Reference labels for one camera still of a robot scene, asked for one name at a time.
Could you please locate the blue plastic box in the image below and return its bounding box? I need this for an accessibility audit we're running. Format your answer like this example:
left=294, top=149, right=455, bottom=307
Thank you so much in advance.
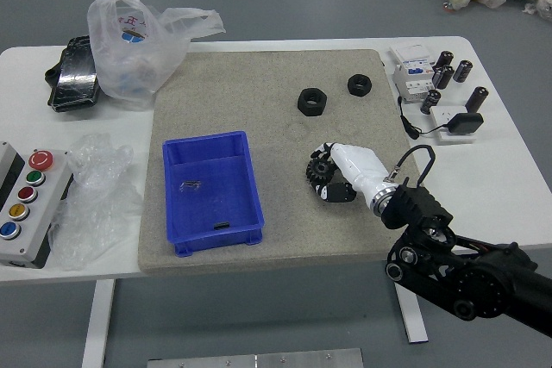
left=162, top=129, right=265, bottom=258

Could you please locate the small black hex nut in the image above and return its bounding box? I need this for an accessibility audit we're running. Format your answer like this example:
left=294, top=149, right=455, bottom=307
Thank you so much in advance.
left=347, top=73, right=373, bottom=97

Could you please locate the white table leg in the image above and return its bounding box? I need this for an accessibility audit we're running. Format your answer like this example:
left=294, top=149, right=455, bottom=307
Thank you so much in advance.
left=80, top=279, right=116, bottom=368
left=392, top=284, right=430, bottom=344

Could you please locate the grey-brown mat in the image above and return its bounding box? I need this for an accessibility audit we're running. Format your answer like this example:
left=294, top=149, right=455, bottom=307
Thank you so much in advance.
left=137, top=48, right=443, bottom=275

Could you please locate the white circuit breaker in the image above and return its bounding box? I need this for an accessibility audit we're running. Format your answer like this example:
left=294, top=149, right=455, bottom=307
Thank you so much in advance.
left=389, top=43, right=436, bottom=104

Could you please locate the red push button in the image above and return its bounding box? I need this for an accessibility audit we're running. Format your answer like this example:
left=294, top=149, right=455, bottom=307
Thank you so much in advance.
left=16, top=185, right=38, bottom=204

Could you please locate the big black gear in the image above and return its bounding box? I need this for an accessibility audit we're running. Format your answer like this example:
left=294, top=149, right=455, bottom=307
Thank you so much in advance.
left=304, top=158, right=336, bottom=189

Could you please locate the black plastic tray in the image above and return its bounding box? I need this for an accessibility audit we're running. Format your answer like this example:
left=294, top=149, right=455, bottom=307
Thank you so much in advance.
left=43, top=34, right=103, bottom=114

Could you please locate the white printed plastic bag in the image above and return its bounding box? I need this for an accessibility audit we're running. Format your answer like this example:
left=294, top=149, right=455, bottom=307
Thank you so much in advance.
left=87, top=0, right=227, bottom=112

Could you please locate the big black hex nut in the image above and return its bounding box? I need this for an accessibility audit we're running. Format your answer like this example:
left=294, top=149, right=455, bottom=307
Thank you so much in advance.
left=295, top=87, right=328, bottom=117

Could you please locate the yellow push button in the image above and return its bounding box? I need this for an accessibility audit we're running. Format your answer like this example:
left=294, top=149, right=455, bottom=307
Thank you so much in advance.
left=8, top=203, right=30, bottom=222

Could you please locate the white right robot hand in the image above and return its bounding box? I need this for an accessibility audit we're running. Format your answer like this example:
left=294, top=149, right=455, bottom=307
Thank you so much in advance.
left=310, top=141, right=392, bottom=205

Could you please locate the black power adapter with cord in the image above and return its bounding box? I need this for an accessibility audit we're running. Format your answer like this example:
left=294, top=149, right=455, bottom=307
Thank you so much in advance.
left=396, top=95, right=485, bottom=141

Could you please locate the silver metal plate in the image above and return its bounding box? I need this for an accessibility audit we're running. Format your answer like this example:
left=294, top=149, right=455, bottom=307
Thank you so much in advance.
left=147, top=347, right=364, bottom=368

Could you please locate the grey button control box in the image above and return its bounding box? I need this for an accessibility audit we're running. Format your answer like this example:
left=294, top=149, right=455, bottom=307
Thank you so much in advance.
left=0, top=140, right=74, bottom=269

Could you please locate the clear crumpled plastic wrap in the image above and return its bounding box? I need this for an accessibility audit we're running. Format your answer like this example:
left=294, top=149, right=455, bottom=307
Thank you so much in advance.
left=47, top=133, right=144, bottom=272

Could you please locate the blue push button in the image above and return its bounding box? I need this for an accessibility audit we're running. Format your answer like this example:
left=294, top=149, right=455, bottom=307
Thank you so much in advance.
left=0, top=221, right=22, bottom=240

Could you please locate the red emergency stop button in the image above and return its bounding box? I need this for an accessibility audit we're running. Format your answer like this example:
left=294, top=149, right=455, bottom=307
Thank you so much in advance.
left=28, top=150, right=54, bottom=171

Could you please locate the white power socket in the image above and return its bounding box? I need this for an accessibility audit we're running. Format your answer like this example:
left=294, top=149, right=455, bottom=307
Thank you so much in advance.
left=426, top=104, right=479, bottom=146

